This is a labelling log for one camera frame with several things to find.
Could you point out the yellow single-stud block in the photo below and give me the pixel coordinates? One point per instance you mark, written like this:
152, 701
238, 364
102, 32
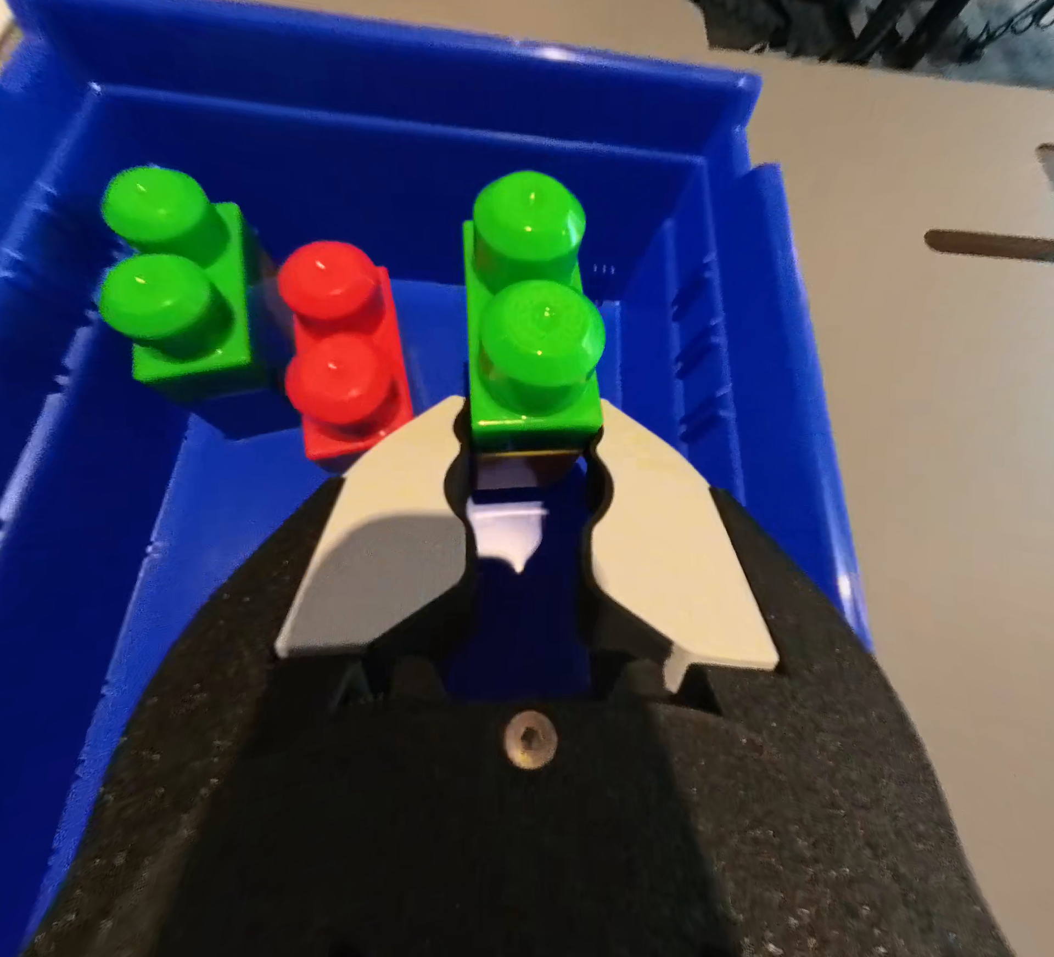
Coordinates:
527, 470

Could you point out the red two-stud block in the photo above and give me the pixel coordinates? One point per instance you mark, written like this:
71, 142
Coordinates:
346, 381

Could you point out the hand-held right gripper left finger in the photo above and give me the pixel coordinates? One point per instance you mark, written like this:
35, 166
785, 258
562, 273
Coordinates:
370, 529

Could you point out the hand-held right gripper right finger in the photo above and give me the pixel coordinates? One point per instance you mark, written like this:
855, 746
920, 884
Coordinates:
675, 545

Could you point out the green two-stud block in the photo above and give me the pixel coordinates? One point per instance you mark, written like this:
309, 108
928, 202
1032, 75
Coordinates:
535, 348
181, 315

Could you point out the blue plastic bin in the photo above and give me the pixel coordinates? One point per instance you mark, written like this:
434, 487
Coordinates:
329, 117

